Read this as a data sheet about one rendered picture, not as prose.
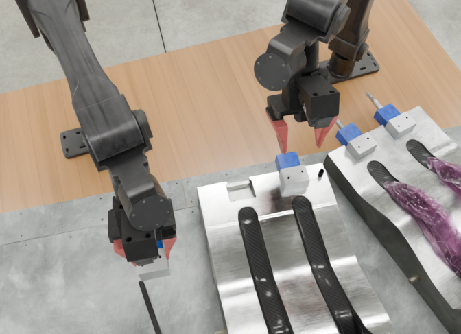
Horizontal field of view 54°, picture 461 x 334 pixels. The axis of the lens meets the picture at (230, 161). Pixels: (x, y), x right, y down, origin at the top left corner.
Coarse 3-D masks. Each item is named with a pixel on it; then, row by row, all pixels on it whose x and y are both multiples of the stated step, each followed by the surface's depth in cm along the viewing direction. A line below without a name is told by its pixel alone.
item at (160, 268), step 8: (160, 248) 75; (160, 256) 75; (152, 264) 74; (160, 264) 74; (168, 264) 78; (144, 272) 73; (152, 272) 74; (160, 272) 75; (168, 272) 76; (144, 280) 77
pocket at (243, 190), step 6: (246, 180) 91; (228, 186) 90; (234, 186) 90; (240, 186) 91; (246, 186) 92; (252, 186) 90; (228, 192) 91; (234, 192) 91; (240, 192) 91; (246, 192) 91; (252, 192) 91; (234, 198) 90; (240, 198) 90; (246, 198) 90
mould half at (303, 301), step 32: (224, 192) 88; (256, 192) 88; (288, 192) 88; (320, 192) 88; (224, 224) 85; (288, 224) 85; (320, 224) 86; (224, 256) 82; (288, 256) 83; (352, 256) 83; (224, 288) 80; (288, 288) 79; (352, 288) 78; (224, 320) 77; (256, 320) 74; (320, 320) 74; (384, 320) 73
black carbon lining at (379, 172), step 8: (408, 144) 99; (416, 144) 99; (416, 152) 98; (424, 152) 98; (376, 160) 96; (424, 160) 97; (368, 168) 96; (376, 168) 96; (384, 168) 96; (376, 176) 95; (384, 176) 95; (392, 176) 94
